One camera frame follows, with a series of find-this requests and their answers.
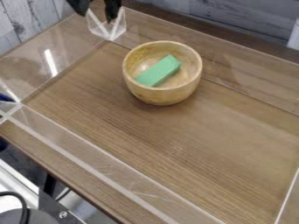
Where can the black metal bracket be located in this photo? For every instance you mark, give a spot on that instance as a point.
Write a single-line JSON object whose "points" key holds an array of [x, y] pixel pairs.
{"points": [[56, 210]]}

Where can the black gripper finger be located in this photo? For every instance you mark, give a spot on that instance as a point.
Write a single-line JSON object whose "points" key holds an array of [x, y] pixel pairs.
{"points": [[112, 7], [80, 6]]}

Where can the green rectangular block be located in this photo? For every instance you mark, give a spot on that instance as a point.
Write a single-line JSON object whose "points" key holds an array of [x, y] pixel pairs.
{"points": [[159, 72]]}

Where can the black table leg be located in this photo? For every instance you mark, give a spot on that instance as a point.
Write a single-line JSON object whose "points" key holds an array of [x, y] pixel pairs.
{"points": [[49, 184]]}

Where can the light brown wooden bowl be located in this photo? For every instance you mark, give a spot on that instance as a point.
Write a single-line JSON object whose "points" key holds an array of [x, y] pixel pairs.
{"points": [[180, 85]]}

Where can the clear acrylic enclosure wall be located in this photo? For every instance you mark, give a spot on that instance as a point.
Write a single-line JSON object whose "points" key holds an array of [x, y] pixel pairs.
{"points": [[211, 160]]}

